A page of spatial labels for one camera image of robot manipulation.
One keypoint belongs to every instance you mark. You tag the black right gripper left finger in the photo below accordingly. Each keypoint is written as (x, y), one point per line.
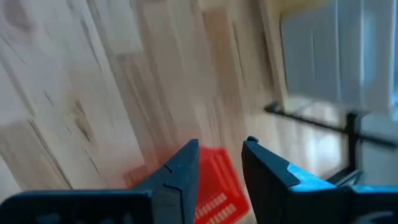
(124, 208)

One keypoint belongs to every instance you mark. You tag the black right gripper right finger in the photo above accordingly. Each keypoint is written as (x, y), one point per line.
(295, 205)

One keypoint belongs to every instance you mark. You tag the shallow red perforated basket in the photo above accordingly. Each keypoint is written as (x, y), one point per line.
(217, 177)

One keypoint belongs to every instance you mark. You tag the white plastic bin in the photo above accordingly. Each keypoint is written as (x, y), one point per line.
(326, 56)

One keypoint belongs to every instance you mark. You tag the wooden shelf black metal frame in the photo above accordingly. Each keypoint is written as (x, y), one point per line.
(353, 140)

